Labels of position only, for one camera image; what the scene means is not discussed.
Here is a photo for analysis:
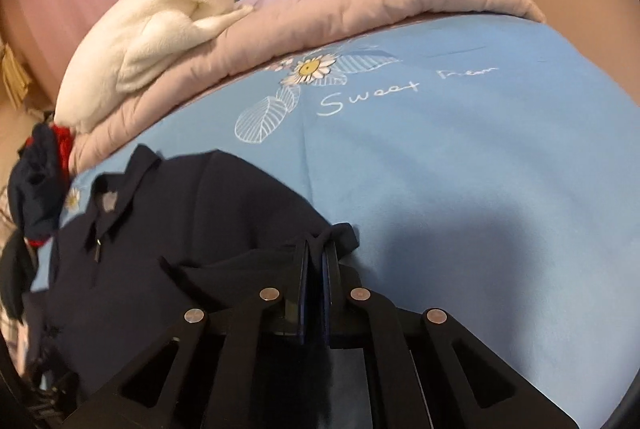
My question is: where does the navy blue jacket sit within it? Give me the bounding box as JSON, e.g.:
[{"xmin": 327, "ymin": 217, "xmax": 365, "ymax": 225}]
[{"xmin": 25, "ymin": 145, "xmax": 358, "ymax": 397}]

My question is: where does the pink quilted comforter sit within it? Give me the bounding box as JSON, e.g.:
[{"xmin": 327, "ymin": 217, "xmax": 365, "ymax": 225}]
[{"xmin": 70, "ymin": 0, "xmax": 546, "ymax": 175}]

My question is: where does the light blue floral bedsheet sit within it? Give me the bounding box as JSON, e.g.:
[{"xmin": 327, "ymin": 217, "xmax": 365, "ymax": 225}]
[{"xmin": 64, "ymin": 14, "xmax": 639, "ymax": 428}]

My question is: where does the hanging beige tassel cloth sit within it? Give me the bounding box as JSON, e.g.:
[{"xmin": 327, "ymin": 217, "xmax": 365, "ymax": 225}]
[{"xmin": 1, "ymin": 44, "xmax": 32, "ymax": 110}]

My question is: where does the white fluffy pillow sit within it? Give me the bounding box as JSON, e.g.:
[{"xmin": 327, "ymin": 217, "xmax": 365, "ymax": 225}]
[{"xmin": 53, "ymin": 0, "xmax": 253, "ymax": 134}]

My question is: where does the dark navy crumpled garment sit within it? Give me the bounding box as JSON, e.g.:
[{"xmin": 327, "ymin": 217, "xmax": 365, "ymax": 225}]
[{"xmin": 8, "ymin": 124, "xmax": 74, "ymax": 248}]

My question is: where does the black folded garment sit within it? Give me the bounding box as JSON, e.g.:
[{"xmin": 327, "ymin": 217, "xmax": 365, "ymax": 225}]
[{"xmin": 0, "ymin": 230, "xmax": 37, "ymax": 322}]

